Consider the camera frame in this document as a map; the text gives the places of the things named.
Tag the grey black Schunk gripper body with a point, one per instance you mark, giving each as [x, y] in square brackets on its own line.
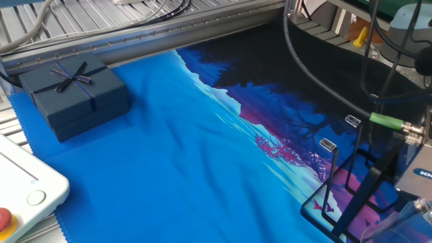
[415, 158]

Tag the silver UR5 robot arm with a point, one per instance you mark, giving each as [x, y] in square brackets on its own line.
[398, 20]

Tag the black metal cup rack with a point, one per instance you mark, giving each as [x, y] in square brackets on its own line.
[357, 203]

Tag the yellow plastic cone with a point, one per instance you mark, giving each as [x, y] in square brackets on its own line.
[360, 37]

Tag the blue landscape printed cloth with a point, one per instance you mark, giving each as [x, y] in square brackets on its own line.
[168, 152]

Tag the dark blue ribboned gift box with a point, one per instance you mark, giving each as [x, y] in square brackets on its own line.
[74, 98]

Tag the white teach pendant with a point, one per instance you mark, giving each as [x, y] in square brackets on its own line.
[20, 182]

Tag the beige frame post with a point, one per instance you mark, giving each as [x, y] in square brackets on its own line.
[341, 22]

